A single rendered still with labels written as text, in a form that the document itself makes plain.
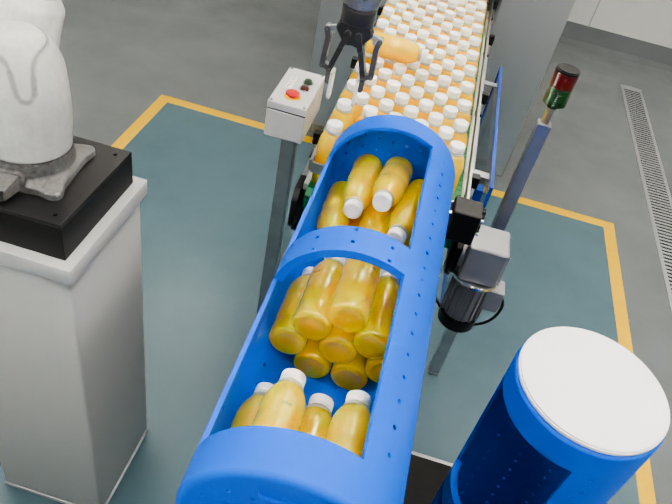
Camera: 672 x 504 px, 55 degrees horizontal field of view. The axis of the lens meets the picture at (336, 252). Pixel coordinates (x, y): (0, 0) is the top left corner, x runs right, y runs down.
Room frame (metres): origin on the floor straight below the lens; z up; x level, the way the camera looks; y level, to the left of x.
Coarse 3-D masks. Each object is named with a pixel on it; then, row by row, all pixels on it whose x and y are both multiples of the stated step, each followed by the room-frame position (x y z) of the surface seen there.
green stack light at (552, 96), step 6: (546, 90) 1.63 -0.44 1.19; (552, 90) 1.61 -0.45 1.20; (558, 90) 1.60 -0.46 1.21; (546, 96) 1.62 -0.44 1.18; (552, 96) 1.60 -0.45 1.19; (558, 96) 1.60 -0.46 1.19; (564, 96) 1.60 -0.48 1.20; (546, 102) 1.61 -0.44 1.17; (552, 102) 1.60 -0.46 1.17; (558, 102) 1.60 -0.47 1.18; (564, 102) 1.61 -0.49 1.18; (558, 108) 1.60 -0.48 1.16
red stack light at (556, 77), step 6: (558, 72) 1.61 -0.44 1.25; (552, 78) 1.62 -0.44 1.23; (558, 78) 1.61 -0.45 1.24; (564, 78) 1.60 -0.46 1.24; (570, 78) 1.60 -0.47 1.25; (576, 78) 1.61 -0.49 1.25; (552, 84) 1.61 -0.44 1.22; (558, 84) 1.60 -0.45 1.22; (564, 84) 1.60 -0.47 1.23; (570, 84) 1.60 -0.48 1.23; (564, 90) 1.60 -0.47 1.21; (570, 90) 1.61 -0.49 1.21
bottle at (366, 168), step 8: (360, 160) 1.20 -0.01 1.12; (368, 160) 1.20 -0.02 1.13; (376, 160) 1.21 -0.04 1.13; (352, 168) 1.18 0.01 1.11; (360, 168) 1.16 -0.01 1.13; (368, 168) 1.17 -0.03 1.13; (376, 168) 1.19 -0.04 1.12; (352, 176) 1.14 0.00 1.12; (360, 176) 1.13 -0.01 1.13; (368, 176) 1.14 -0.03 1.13; (376, 176) 1.16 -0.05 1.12; (352, 184) 1.10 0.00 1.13; (360, 184) 1.10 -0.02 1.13; (368, 184) 1.11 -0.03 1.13; (344, 192) 1.09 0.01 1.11; (352, 192) 1.08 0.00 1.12; (360, 192) 1.08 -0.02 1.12; (368, 192) 1.10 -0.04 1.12; (344, 200) 1.08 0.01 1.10; (360, 200) 1.07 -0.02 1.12; (368, 200) 1.08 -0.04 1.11
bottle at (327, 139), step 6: (324, 132) 1.40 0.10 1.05; (330, 132) 1.39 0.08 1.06; (324, 138) 1.38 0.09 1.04; (330, 138) 1.38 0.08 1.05; (336, 138) 1.38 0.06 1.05; (318, 144) 1.39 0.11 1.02; (324, 144) 1.38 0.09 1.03; (330, 144) 1.38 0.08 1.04; (318, 150) 1.39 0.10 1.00; (324, 150) 1.37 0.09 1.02; (330, 150) 1.37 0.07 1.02; (318, 156) 1.38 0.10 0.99; (324, 156) 1.37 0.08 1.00; (324, 162) 1.37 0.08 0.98; (312, 174) 1.40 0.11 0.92; (318, 174) 1.38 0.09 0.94; (312, 180) 1.39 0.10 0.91
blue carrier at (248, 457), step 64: (384, 128) 1.18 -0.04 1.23; (320, 192) 1.13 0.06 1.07; (448, 192) 1.10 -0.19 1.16; (320, 256) 0.78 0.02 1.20; (384, 256) 0.78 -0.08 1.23; (256, 320) 0.68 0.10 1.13; (256, 384) 0.64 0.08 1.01; (320, 384) 0.72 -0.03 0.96; (384, 384) 0.55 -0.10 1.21; (256, 448) 0.41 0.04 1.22; (320, 448) 0.42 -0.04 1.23; (384, 448) 0.46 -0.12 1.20
